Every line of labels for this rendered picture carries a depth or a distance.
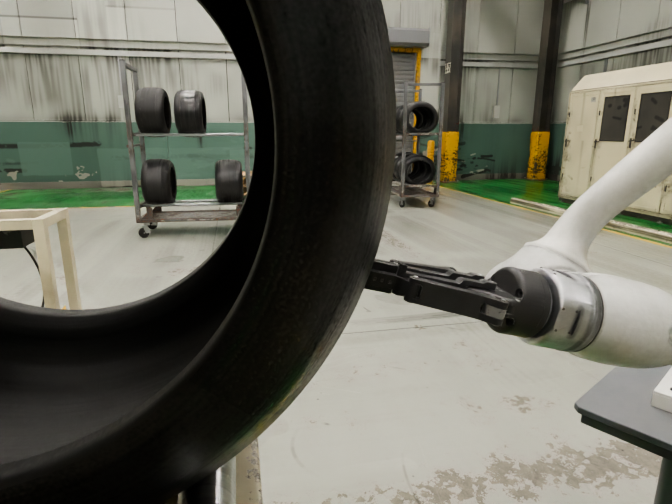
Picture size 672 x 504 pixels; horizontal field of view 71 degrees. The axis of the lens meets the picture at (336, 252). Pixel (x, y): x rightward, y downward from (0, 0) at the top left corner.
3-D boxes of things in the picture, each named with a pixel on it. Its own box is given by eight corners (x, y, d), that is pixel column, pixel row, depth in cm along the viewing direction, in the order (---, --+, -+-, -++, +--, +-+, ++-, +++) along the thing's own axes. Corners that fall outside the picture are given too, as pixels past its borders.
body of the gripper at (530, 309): (518, 263, 57) (449, 248, 54) (565, 285, 49) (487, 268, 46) (499, 321, 58) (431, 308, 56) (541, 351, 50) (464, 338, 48)
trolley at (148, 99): (252, 234, 563) (245, 62, 516) (134, 238, 541) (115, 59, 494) (252, 225, 624) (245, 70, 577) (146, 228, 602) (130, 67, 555)
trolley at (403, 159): (439, 208, 762) (445, 81, 715) (401, 209, 756) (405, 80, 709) (417, 197, 891) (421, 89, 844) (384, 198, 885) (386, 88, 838)
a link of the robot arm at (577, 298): (615, 288, 50) (568, 278, 48) (585, 366, 51) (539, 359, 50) (558, 264, 58) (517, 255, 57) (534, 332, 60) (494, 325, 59)
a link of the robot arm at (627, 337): (596, 372, 50) (519, 340, 63) (707, 390, 54) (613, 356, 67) (619, 272, 50) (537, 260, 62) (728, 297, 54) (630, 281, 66)
